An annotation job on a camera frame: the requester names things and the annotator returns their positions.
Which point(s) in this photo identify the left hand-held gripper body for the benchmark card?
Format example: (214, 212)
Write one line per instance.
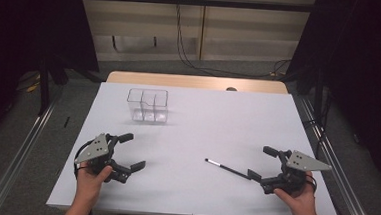
(93, 150)

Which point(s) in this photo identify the black horizontal frame bar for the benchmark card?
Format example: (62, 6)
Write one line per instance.
(198, 1)

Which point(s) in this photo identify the white table mat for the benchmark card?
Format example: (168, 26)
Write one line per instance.
(203, 138)

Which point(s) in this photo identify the black pen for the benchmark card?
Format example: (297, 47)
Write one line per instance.
(228, 170)

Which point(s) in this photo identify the small black floor object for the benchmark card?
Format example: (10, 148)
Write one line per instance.
(66, 122)

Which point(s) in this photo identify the person's left hand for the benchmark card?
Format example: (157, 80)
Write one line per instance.
(88, 184)

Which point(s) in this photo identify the clear plastic pen holder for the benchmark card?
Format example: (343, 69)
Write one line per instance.
(148, 113)

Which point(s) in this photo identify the wooden table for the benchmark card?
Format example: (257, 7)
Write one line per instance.
(180, 81)

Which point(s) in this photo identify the yellow floor object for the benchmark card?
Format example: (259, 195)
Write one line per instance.
(32, 87)

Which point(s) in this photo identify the black curtain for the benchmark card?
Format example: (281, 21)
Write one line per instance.
(364, 64)
(30, 21)

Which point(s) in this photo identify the aluminium floor rail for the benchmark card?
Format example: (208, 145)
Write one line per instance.
(344, 183)
(14, 163)

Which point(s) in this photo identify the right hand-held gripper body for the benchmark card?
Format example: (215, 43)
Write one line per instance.
(303, 162)

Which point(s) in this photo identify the black metal stand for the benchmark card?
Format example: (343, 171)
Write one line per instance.
(318, 95)

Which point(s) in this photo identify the person's right hand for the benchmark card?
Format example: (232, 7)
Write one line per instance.
(303, 203)

